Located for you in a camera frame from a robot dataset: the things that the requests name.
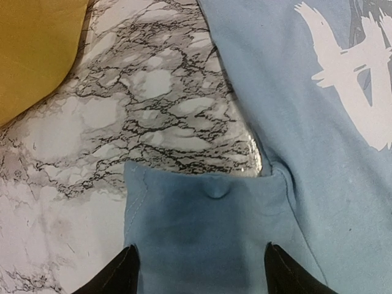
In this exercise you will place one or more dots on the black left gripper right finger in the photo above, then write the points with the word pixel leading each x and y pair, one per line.
pixel 284 275

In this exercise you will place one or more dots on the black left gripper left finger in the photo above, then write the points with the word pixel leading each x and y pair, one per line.
pixel 120 276

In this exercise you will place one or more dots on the light blue printed t-shirt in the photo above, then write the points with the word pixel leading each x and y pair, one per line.
pixel 314 80

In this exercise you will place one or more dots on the yellow plastic basket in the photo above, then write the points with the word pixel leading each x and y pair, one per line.
pixel 39 43

